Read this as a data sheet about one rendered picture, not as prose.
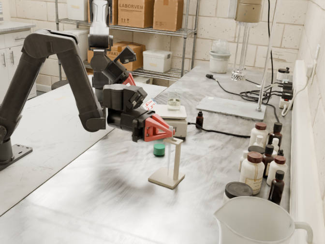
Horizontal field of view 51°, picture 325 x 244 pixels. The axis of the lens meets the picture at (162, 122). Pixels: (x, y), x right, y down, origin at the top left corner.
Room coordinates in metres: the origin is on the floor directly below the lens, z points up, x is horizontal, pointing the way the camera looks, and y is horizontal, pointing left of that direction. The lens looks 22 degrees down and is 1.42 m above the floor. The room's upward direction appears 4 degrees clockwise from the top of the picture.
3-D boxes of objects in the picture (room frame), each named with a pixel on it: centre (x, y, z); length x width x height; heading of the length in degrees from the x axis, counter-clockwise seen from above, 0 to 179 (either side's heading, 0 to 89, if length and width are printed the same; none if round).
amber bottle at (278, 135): (1.06, -0.39, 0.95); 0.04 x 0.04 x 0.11
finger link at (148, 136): (0.87, 0.01, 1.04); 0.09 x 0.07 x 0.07; 63
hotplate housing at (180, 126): (1.18, 0.00, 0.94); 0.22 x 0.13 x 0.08; 93
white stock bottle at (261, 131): (1.07, -0.33, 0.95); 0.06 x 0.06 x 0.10
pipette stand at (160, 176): (0.85, -0.02, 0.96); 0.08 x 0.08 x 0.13; 63
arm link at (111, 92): (0.93, 0.16, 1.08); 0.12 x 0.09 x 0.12; 98
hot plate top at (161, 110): (1.18, -0.02, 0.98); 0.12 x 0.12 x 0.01; 3
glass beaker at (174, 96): (1.19, -0.04, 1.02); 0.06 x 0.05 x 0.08; 92
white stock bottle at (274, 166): (0.86, -0.34, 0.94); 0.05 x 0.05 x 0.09
